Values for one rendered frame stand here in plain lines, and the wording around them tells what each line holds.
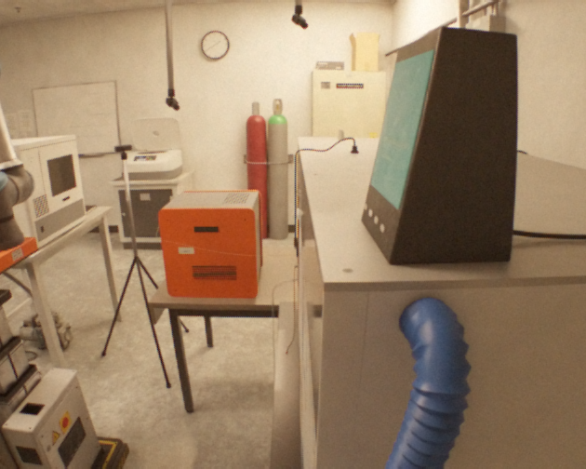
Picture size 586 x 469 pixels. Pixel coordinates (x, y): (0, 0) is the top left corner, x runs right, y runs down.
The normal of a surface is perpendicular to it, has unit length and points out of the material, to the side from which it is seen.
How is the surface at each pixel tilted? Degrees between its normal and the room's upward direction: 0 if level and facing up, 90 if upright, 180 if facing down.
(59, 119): 90
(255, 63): 90
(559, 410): 90
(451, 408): 41
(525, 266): 0
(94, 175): 90
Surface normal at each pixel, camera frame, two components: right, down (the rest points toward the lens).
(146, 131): 0.00, 0.56
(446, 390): -0.22, -0.62
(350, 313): 0.00, 0.33
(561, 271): 0.00, -0.95
